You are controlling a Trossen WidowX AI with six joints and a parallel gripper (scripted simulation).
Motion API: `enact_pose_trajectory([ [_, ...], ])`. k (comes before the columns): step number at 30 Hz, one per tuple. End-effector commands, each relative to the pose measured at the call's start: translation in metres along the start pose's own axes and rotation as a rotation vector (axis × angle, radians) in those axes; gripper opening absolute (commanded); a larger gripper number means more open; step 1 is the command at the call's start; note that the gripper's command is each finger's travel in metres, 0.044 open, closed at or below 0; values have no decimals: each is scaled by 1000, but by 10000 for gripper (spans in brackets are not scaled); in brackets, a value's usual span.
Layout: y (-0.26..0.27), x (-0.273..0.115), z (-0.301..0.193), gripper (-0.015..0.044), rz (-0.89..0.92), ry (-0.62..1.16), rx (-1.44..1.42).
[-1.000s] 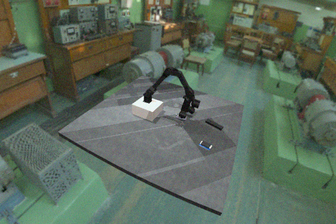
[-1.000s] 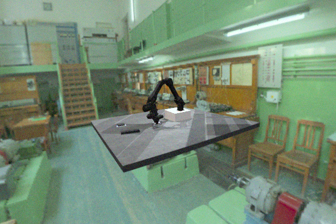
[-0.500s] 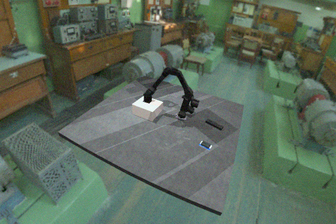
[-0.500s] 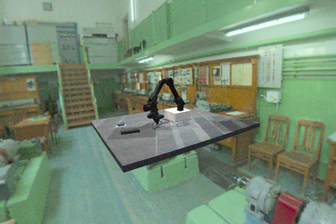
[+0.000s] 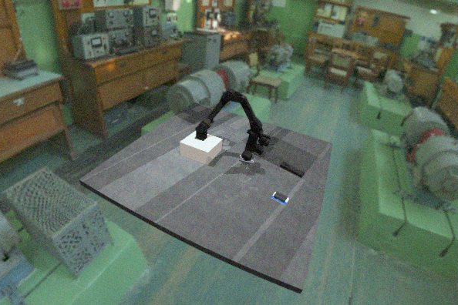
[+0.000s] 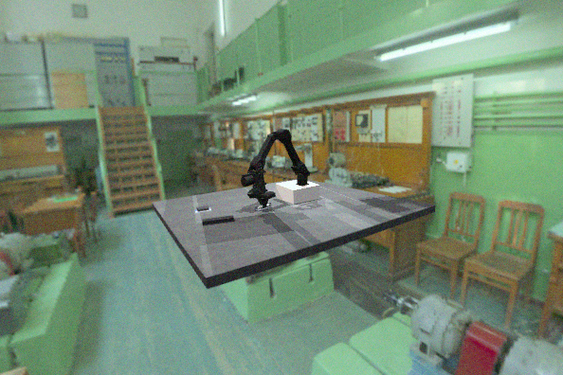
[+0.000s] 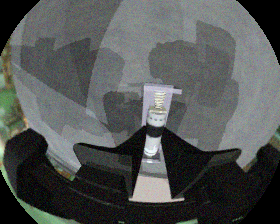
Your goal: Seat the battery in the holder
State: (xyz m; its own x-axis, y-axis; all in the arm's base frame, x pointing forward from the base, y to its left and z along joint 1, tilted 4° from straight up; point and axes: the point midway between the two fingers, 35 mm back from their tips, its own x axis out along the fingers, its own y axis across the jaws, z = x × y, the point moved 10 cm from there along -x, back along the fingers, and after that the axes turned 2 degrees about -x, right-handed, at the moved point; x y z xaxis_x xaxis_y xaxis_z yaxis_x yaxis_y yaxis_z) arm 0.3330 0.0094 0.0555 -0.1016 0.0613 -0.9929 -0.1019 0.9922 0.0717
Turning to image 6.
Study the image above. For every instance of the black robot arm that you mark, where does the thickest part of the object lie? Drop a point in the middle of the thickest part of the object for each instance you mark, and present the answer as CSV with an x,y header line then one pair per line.
x,y
258,163

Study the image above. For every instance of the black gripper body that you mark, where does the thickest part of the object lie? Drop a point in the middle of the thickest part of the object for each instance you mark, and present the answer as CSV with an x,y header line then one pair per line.
x,y
266,195

